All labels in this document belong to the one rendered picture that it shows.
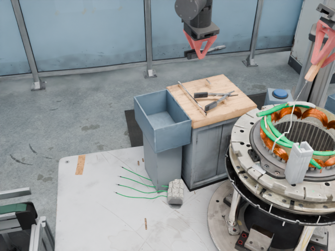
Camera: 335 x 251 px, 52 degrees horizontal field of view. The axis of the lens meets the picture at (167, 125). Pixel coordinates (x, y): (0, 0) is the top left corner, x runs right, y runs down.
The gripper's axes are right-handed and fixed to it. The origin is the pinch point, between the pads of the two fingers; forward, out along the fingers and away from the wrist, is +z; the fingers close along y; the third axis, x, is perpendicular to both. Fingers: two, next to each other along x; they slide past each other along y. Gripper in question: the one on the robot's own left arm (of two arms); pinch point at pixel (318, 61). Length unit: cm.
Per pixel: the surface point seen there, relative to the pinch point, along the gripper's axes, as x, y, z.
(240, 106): 21.0, 2.9, 23.8
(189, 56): 28.3, -14.6, 17.3
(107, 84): 217, -7, 133
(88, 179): 27, -29, 68
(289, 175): -10.3, 2.1, 20.6
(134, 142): 134, 13, 128
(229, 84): 32.4, 2.7, 23.3
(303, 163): -11.2, 1.8, 16.3
